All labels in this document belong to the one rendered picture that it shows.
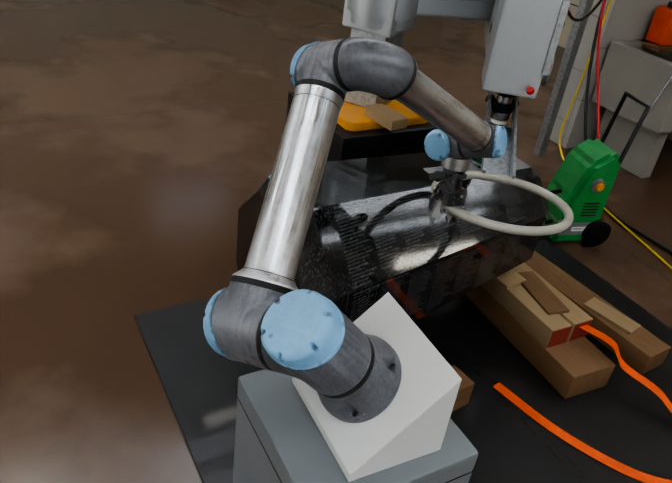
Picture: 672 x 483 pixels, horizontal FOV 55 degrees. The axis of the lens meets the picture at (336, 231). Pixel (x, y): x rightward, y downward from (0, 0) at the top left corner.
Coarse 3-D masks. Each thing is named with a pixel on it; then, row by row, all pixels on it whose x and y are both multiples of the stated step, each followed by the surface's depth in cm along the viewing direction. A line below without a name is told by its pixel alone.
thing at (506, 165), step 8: (488, 96) 277; (488, 104) 271; (488, 112) 267; (512, 112) 274; (488, 120) 263; (512, 120) 270; (512, 128) 265; (512, 136) 261; (512, 144) 256; (512, 152) 252; (488, 160) 253; (496, 160) 253; (504, 160) 253; (512, 160) 248; (488, 168) 249; (496, 168) 250; (504, 168) 250; (512, 168) 244; (512, 176) 241
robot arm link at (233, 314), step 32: (320, 64) 142; (320, 96) 141; (288, 128) 142; (320, 128) 141; (288, 160) 139; (320, 160) 141; (288, 192) 137; (288, 224) 136; (256, 256) 135; (288, 256) 135; (224, 288) 140; (256, 288) 130; (288, 288) 133; (224, 320) 131; (256, 320) 126; (224, 352) 134; (256, 352) 126
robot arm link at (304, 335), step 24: (288, 312) 121; (312, 312) 119; (336, 312) 120; (264, 336) 120; (288, 336) 118; (312, 336) 116; (336, 336) 118; (360, 336) 126; (264, 360) 126; (288, 360) 116; (312, 360) 116; (336, 360) 119; (360, 360) 124; (312, 384) 124; (336, 384) 123
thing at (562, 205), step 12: (492, 180) 244; (504, 180) 243; (516, 180) 241; (540, 192) 236; (564, 204) 225; (468, 216) 206; (480, 216) 205; (564, 216) 218; (492, 228) 203; (504, 228) 202; (516, 228) 202; (528, 228) 202; (540, 228) 203; (552, 228) 205; (564, 228) 209
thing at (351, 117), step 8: (344, 104) 320; (352, 104) 321; (392, 104) 328; (400, 104) 329; (344, 112) 311; (352, 112) 312; (360, 112) 313; (400, 112) 320; (408, 112) 321; (344, 120) 303; (352, 120) 304; (360, 120) 305; (368, 120) 306; (408, 120) 315; (416, 120) 317; (424, 120) 320; (344, 128) 303; (352, 128) 302; (360, 128) 303; (368, 128) 306; (376, 128) 308
